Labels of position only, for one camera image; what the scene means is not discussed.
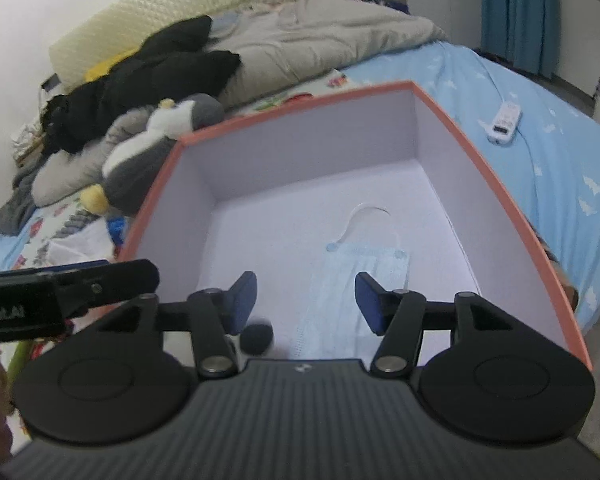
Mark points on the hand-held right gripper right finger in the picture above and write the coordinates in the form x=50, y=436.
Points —
x=369, y=305

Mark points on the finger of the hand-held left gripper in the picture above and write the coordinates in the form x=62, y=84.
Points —
x=115, y=282

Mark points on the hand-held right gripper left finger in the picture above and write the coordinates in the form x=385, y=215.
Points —
x=242, y=305

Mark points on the small black round sponge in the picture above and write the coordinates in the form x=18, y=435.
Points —
x=258, y=337

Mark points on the blue face mask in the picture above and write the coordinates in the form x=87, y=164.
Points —
x=340, y=280

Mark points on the orange-rimmed white cardboard box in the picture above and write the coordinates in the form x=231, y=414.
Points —
x=305, y=170

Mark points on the dark grey cloth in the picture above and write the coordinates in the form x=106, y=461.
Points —
x=15, y=210

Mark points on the light grey pillow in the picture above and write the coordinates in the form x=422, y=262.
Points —
x=65, y=175

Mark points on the grey white penguin plush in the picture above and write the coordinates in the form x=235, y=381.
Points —
x=140, y=160

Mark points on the cardboard box with clutter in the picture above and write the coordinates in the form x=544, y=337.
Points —
x=25, y=142

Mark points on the black fuzzy garment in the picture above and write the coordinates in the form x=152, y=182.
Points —
x=155, y=80

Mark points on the yellow pillow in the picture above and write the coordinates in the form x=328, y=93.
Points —
x=105, y=67

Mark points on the white remote controller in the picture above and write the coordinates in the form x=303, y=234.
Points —
x=505, y=122

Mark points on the grey duvet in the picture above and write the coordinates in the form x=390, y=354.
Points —
x=320, y=45

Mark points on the cream quilted headboard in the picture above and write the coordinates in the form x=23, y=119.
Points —
x=155, y=5

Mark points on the blue curtain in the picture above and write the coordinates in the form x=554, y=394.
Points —
x=520, y=15

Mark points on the wall socket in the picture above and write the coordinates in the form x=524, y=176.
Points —
x=50, y=82

